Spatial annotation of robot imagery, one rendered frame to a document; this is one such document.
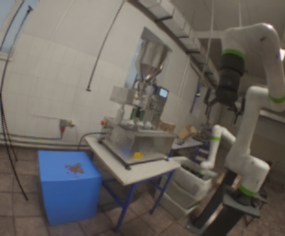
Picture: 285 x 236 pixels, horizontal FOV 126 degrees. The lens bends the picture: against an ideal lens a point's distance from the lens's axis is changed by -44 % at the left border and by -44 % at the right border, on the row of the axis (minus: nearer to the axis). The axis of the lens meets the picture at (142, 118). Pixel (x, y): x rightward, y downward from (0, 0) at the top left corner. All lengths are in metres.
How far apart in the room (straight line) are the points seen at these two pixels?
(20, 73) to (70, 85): 0.90
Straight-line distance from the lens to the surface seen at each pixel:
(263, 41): 0.48
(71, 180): 1.02
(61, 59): 2.28
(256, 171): 0.77
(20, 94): 2.31
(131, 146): 0.93
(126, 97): 1.08
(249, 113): 0.82
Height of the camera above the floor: 1.25
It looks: 6 degrees down
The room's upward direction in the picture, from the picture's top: 17 degrees clockwise
